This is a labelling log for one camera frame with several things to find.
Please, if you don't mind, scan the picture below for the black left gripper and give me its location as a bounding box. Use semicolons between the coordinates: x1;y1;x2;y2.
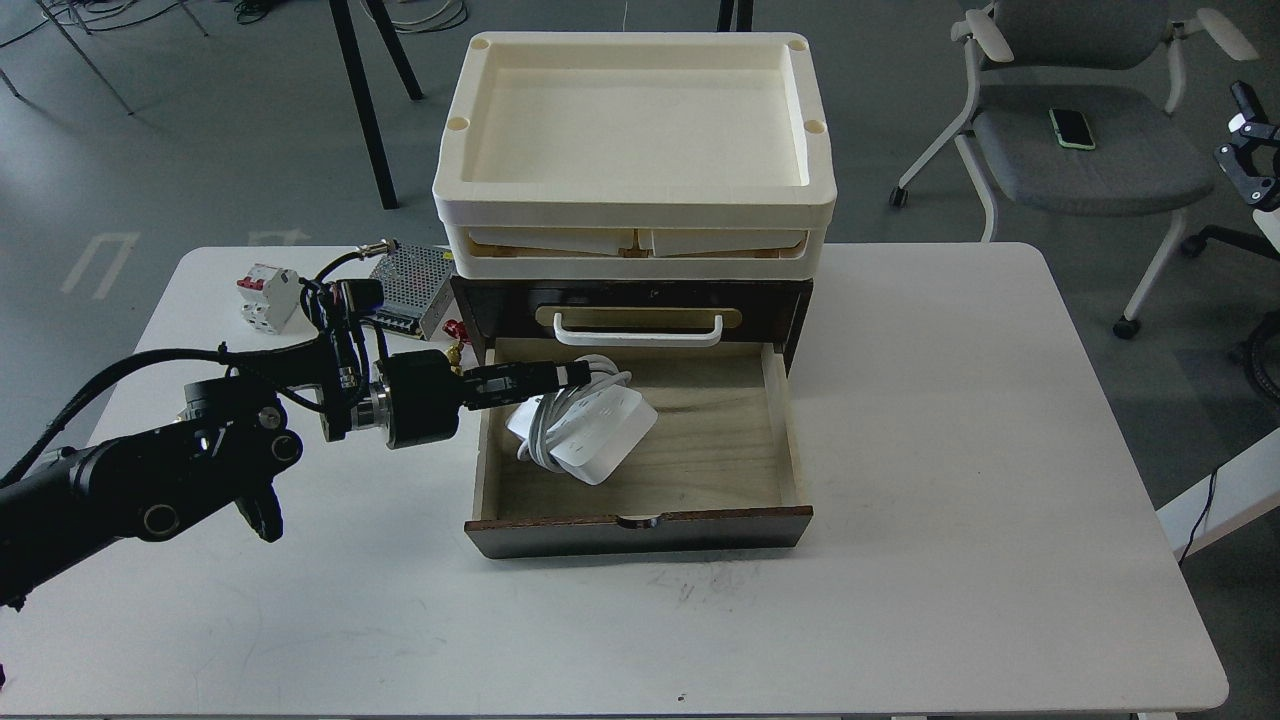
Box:
376;348;591;450

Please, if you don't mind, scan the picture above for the white power strip with cable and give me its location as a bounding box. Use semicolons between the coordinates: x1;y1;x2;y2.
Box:
506;354;658;486

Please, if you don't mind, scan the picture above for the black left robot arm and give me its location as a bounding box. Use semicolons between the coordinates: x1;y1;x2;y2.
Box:
1;337;590;609

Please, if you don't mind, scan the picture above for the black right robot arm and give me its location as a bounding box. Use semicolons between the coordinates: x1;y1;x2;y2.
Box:
1179;81;1279;404

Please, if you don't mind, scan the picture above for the metal mesh power supply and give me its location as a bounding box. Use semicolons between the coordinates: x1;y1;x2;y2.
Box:
369;245;456;340

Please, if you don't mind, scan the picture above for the white red circuit breaker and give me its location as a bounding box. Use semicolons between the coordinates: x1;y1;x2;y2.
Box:
236;263;301;334

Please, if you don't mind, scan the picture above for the dark wooden open drawer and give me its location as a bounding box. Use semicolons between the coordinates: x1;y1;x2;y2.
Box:
463;342;814;559

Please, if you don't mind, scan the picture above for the cream plastic tray organizer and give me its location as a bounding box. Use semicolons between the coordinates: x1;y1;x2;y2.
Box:
433;32;837;281

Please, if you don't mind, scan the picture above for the green smartphone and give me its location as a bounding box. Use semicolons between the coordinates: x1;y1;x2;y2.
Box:
1048;108;1097;151

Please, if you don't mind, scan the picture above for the grey office chair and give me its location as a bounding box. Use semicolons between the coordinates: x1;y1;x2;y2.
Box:
890;1;1260;340

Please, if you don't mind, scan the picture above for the white side table edge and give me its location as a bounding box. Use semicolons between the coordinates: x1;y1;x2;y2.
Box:
1157;429;1279;560

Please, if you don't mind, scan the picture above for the brass valve red handle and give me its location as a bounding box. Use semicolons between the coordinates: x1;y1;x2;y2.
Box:
442;319;471;375

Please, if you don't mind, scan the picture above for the white drawer handle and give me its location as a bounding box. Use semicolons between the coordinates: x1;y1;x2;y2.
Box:
552;313;724;348

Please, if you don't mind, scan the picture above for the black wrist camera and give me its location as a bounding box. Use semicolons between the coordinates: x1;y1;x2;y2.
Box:
300;278;385;333

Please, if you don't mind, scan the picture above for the black table leg frame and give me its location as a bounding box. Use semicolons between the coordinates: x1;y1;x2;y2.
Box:
328;0;425;211

